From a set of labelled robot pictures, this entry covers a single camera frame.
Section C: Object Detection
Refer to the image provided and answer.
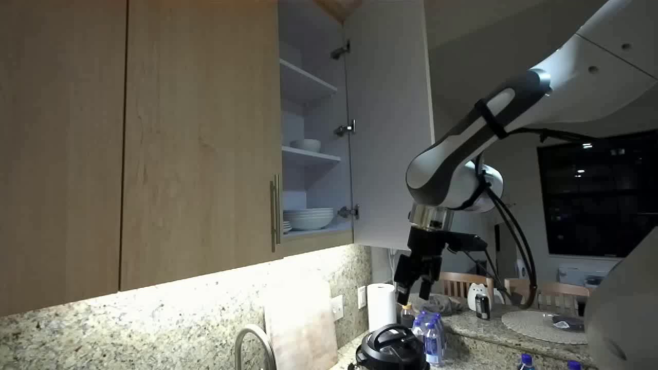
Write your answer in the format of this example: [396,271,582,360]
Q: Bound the small white appliance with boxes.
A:
[466,282,496,324]

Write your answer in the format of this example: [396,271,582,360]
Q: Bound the metal kitchen faucet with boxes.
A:
[232,326,276,370]

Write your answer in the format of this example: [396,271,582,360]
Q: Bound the water bottle blue label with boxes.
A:
[410,308,432,354]
[422,315,449,370]

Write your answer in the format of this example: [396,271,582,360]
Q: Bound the white cabinet interior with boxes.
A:
[276,0,355,259]

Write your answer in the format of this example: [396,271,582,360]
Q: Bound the wooden chair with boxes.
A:
[502,275,595,318]
[438,269,496,301]

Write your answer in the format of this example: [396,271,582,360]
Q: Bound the white paper towel roll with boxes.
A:
[367,282,401,334]

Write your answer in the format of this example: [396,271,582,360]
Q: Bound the white cabinet shelf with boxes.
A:
[279,145,343,166]
[277,57,340,106]

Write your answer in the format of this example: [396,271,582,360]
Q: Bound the small white bowl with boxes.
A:
[291,138,323,155]

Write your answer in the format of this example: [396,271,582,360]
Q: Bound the metal door hinge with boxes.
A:
[330,40,353,63]
[335,203,362,223]
[334,118,358,138]

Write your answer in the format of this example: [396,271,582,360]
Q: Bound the white plate stack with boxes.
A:
[285,206,338,232]

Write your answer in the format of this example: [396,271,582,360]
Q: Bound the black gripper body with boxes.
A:
[405,224,452,263]

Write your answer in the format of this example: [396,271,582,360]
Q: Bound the dark window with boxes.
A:
[535,129,658,259]

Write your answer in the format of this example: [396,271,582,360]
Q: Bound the wooden cabinet door white inside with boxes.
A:
[340,0,438,254]

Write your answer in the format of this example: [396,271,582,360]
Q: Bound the metal bar door handle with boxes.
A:
[268,176,282,255]

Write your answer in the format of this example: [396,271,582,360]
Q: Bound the black velcro strap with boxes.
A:
[474,100,511,142]

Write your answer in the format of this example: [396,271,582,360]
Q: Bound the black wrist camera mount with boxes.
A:
[441,231,489,255]

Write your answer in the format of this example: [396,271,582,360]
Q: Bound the light wooden cutting board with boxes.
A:
[263,275,340,370]

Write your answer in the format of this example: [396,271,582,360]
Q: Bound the round white table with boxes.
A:
[500,308,592,347]

